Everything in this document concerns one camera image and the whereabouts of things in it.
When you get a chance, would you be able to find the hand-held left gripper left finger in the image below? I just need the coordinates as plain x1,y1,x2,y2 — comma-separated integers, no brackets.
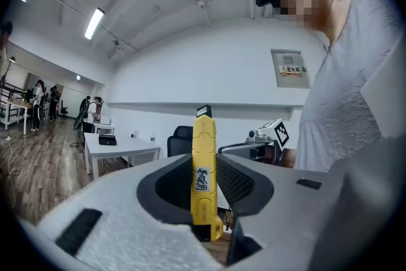
37,154,225,271

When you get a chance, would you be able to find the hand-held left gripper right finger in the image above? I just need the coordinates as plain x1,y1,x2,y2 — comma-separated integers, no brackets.
217,154,345,271

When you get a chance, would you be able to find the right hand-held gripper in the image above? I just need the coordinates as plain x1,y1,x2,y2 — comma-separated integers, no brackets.
218,119,291,166

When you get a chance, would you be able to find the yellow utility knife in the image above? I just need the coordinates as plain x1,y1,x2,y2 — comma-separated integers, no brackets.
190,104,225,242

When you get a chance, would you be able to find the person's right forearm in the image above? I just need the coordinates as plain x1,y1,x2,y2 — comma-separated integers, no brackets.
280,148,298,169

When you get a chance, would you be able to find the large white table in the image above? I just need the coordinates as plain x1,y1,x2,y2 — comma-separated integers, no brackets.
83,132,162,180

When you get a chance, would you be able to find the black mesh office chair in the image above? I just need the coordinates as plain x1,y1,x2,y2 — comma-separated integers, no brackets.
167,125,194,159

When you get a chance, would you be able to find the small white table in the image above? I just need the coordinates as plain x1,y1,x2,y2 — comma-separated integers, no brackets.
91,122,115,135

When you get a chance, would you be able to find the grey electrical panel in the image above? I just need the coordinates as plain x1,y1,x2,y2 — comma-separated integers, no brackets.
271,49,311,89

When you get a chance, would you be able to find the person's torso in grey shirt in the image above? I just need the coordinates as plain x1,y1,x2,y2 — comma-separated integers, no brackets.
294,0,406,173

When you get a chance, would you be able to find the wooden-top table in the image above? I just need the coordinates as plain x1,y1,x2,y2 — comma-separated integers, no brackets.
4,99,34,136

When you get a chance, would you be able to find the black metal railing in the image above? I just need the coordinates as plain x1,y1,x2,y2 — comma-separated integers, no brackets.
0,81,28,102

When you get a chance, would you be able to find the person's head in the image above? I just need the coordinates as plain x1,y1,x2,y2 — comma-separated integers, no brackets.
271,0,342,32

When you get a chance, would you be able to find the white power cable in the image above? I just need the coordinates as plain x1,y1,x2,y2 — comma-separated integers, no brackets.
0,135,20,210

